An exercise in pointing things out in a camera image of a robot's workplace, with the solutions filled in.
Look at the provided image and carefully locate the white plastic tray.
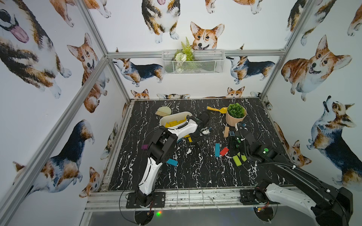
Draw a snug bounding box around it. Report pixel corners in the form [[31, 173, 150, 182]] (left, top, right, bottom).
[[159, 111, 193, 128]]

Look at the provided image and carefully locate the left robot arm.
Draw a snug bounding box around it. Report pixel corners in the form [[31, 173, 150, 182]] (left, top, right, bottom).
[[135, 111, 210, 206]]

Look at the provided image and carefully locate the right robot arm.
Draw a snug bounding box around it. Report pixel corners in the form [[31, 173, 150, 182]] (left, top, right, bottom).
[[234, 122, 353, 226]]

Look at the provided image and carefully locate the green block right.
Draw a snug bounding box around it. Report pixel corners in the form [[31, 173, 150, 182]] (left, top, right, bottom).
[[238, 154, 247, 162]]

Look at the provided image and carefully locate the green block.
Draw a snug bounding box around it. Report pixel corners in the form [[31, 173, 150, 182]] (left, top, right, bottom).
[[238, 154, 247, 162], [232, 155, 242, 167]]

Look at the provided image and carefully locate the green block left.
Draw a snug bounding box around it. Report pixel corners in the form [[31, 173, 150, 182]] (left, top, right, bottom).
[[232, 155, 242, 167]]

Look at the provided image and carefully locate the red block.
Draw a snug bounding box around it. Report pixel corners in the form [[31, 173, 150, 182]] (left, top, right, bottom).
[[220, 147, 229, 156]]

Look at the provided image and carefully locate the tall natural wood block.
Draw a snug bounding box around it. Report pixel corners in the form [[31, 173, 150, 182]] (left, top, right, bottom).
[[223, 126, 230, 138]]

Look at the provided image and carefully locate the yellow toy shovel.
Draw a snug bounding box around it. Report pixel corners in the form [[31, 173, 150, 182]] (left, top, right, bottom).
[[207, 106, 228, 114]]

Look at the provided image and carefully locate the teal slanted block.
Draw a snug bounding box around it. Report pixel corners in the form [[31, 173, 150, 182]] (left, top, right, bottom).
[[215, 143, 220, 157]]

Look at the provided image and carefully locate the pink pot green plant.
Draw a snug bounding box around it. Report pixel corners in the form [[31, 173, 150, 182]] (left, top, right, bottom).
[[226, 103, 247, 127]]

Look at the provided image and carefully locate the green hand brush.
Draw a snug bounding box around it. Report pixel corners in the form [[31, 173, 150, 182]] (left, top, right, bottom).
[[156, 106, 172, 117]]

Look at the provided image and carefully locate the teal long block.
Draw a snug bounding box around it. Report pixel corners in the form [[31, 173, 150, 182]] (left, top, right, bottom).
[[167, 159, 178, 167]]

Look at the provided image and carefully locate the green fern with flower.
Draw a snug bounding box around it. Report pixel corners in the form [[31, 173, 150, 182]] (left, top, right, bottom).
[[173, 38, 195, 73]]

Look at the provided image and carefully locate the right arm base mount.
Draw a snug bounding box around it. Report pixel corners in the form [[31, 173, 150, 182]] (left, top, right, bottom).
[[239, 189, 278, 205]]

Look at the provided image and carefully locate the white wire wall basket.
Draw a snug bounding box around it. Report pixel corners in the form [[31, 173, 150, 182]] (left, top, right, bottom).
[[162, 50, 226, 74]]

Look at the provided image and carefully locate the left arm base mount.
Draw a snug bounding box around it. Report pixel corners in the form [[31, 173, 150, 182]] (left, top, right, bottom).
[[126, 192, 166, 209]]

